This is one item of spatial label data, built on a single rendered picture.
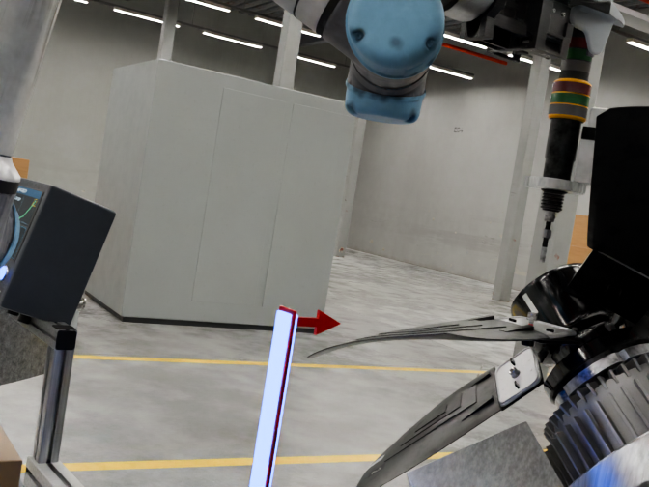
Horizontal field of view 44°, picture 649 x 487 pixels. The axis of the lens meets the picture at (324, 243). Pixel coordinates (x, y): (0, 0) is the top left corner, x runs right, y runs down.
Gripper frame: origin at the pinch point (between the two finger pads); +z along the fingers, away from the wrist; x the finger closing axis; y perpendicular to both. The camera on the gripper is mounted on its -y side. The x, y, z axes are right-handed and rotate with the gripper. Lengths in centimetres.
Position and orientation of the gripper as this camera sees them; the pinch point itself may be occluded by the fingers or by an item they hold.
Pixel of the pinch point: (600, 17)
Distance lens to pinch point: 103.8
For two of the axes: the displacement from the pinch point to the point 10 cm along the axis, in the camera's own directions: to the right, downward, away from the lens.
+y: -1.6, 9.9, 0.5
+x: 5.6, 1.4, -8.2
